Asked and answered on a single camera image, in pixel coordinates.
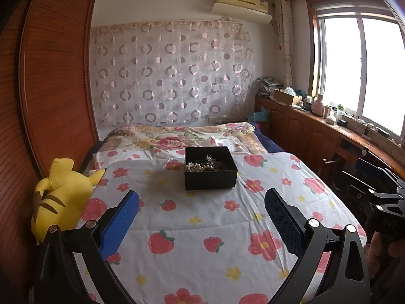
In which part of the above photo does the dark blue blanket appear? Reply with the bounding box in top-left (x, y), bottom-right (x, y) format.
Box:
top-left (253, 129), bottom-right (286, 153)

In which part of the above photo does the large strawberry print bed cover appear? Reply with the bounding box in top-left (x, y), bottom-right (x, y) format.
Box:
top-left (74, 152), bottom-right (368, 304)

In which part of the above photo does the white roller blind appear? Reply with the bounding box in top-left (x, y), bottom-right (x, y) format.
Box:
top-left (315, 0), bottom-right (405, 20)

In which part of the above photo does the wooden chair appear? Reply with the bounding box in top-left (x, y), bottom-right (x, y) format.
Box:
top-left (322, 157), bottom-right (341, 182)

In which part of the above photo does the wall air conditioner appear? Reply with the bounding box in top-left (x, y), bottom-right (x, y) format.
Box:
top-left (212, 0), bottom-right (273, 25)

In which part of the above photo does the brown wooden cabinet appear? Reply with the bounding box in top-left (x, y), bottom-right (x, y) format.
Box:
top-left (253, 97), bottom-right (405, 197)

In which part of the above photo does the pink kettle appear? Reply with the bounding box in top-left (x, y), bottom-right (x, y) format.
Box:
top-left (311, 94), bottom-right (327, 116)

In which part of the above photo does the window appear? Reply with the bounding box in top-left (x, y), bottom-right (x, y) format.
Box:
top-left (306, 0), bottom-right (405, 148)

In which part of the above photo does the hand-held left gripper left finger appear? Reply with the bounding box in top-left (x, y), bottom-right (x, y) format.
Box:
top-left (33, 190), bottom-right (141, 304)

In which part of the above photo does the floral quilt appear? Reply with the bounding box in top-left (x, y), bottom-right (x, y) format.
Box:
top-left (101, 122), bottom-right (269, 156)

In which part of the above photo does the brown wooden wardrobe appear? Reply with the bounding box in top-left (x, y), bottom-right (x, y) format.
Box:
top-left (0, 0), bottom-right (100, 292)

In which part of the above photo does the black jewelry box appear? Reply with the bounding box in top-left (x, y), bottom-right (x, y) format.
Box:
top-left (184, 146), bottom-right (238, 191)

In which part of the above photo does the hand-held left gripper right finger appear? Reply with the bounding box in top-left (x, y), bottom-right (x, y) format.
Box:
top-left (264, 188), bottom-right (371, 304)

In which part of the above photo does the small strawberry print sheet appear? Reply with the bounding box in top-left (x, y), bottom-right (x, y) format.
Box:
top-left (92, 135), bottom-right (269, 172)

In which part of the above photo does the cardboard box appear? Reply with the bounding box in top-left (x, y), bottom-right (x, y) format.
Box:
top-left (273, 89), bottom-right (303, 107)

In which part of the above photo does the blue plastic bag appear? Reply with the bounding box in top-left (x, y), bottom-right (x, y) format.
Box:
top-left (253, 108), bottom-right (272, 123)

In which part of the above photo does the person's right hand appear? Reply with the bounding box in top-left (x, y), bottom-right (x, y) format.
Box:
top-left (369, 231), bottom-right (405, 292)

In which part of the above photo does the patterned window curtain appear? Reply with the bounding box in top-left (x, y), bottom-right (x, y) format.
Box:
top-left (273, 0), bottom-right (295, 90)

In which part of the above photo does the stack of newspapers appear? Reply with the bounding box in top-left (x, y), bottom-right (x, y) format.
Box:
top-left (256, 76), bottom-right (284, 98)

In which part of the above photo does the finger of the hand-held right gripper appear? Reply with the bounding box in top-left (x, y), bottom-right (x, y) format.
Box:
top-left (335, 172), bottom-right (405, 207)
top-left (354, 158), bottom-right (405, 194)

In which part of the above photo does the sheer curtain with circles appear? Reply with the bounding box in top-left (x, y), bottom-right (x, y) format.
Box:
top-left (91, 19), bottom-right (256, 126)

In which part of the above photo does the yellow plush toy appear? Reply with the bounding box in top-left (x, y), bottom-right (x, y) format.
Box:
top-left (31, 158), bottom-right (106, 246)

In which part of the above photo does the white pearl necklace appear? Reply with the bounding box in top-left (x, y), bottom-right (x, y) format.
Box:
top-left (186, 161), bottom-right (209, 172)

